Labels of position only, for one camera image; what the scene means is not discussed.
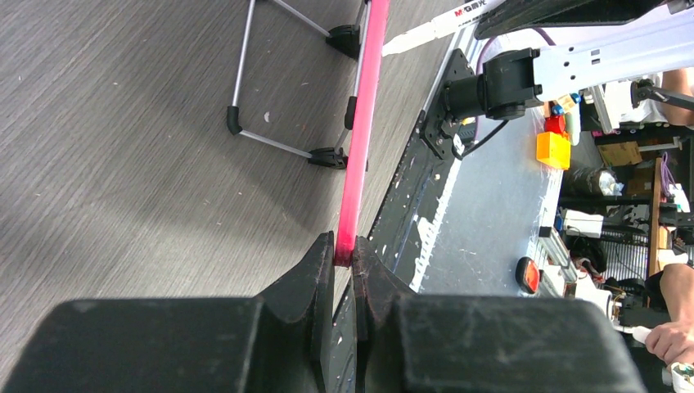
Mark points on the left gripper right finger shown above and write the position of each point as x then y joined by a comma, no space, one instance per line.
436,343

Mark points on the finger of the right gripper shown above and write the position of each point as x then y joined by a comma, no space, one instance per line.
514,15

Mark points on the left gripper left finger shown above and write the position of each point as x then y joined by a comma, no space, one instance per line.
276,341

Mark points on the white marker pen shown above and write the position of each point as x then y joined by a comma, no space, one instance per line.
441,26

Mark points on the pink framed whiteboard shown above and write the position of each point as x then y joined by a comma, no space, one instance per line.
368,81

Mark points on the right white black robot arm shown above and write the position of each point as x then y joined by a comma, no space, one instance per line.
512,82

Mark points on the person's bare hand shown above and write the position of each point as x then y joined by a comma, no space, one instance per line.
672,342

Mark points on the red black round object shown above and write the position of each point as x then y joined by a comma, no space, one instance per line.
528,276

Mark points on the orange plastic box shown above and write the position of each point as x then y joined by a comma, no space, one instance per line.
553,150

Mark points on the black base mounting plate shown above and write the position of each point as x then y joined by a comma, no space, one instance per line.
399,233

